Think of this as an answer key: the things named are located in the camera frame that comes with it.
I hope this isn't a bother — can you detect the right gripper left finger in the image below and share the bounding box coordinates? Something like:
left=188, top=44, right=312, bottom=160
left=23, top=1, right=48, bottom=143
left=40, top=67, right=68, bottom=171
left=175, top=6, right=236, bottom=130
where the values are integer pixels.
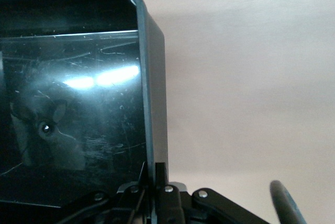
left=55, top=160, right=154, bottom=224

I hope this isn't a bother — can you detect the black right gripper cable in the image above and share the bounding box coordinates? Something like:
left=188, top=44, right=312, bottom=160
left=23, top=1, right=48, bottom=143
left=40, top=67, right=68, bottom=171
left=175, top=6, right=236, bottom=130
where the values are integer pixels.
left=269, top=180, right=307, bottom=224

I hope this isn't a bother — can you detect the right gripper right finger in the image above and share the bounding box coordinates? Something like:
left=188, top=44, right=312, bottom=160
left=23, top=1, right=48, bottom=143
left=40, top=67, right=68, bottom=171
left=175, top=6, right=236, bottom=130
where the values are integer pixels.
left=153, top=162, right=271, bottom=224

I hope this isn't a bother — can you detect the black plastic box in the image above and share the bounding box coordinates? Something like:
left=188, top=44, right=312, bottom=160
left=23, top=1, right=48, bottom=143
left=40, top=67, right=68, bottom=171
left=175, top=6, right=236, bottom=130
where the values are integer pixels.
left=0, top=0, right=170, bottom=209

